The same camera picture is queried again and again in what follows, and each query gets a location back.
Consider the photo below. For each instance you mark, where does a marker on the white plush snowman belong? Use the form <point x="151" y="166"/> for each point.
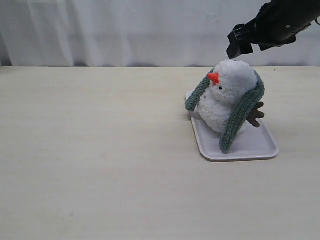
<point x="228" y="83"/>

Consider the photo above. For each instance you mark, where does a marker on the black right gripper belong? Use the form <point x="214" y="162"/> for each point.
<point x="277" y="23"/>

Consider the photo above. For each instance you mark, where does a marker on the green knitted scarf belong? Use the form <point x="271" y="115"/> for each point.
<point x="246" y="111"/>

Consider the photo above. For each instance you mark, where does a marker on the white rectangular plastic tray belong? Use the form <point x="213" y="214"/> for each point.
<point x="251" y="144"/>

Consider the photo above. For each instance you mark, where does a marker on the white curtain backdrop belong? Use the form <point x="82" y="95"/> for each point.
<point x="119" y="33"/>

